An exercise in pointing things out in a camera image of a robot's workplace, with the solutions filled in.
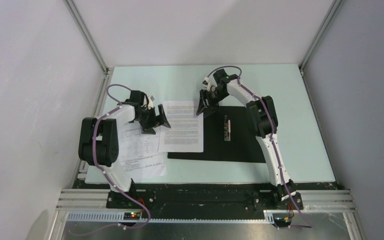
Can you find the red and black folder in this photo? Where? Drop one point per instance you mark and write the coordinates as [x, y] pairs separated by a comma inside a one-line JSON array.
[[243, 147]]

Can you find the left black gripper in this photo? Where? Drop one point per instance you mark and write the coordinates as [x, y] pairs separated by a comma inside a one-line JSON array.
[[148, 128]]

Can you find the right controller board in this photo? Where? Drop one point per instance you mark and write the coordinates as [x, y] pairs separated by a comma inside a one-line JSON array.
[[282, 222]]

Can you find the aluminium frame rail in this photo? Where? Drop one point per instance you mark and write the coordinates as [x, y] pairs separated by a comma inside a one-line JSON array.
[[81, 214]]

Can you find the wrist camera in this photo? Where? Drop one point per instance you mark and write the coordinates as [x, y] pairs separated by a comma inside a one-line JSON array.
[[149, 102], [207, 84]]

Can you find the white table form sheet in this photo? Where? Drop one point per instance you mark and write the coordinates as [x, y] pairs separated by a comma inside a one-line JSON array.
[[139, 154]]

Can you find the left aluminium corner post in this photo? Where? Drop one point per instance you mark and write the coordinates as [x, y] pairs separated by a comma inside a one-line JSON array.
[[86, 34]]

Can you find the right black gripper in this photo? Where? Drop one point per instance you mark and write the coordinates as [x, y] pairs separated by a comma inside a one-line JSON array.
[[211, 108]]

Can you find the printed white paper sheet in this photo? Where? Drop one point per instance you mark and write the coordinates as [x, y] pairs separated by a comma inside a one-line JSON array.
[[186, 132]]

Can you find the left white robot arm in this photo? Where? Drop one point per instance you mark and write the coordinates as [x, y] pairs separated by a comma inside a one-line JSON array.
[[99, 143]]

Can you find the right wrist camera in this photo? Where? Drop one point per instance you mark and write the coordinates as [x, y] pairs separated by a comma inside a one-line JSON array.
[[207, 84]]

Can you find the aluminium corner post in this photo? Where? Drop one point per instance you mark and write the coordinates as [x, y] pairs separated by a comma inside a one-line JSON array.
[[86, 34], [321, 32]]

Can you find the controller board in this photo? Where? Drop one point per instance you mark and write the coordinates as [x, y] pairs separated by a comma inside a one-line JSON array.
[[282, 222], [132, 216]]

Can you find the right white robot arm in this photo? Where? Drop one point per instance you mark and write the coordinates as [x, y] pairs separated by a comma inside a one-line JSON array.
[[261, 122]]

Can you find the metal folder clip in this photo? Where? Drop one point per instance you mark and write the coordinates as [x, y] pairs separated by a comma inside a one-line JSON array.
[[227, 129]]

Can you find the right aluminium corner post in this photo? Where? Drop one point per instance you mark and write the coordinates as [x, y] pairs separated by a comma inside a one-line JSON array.
[[321, 32]]

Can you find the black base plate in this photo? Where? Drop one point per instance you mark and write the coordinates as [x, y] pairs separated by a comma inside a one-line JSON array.
[[205, 198]]

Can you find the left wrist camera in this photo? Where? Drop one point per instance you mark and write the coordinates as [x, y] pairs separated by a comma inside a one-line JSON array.
[[149, 102]]

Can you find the left controller board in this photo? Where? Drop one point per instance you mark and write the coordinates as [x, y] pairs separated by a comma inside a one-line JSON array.
[[132, 216]]

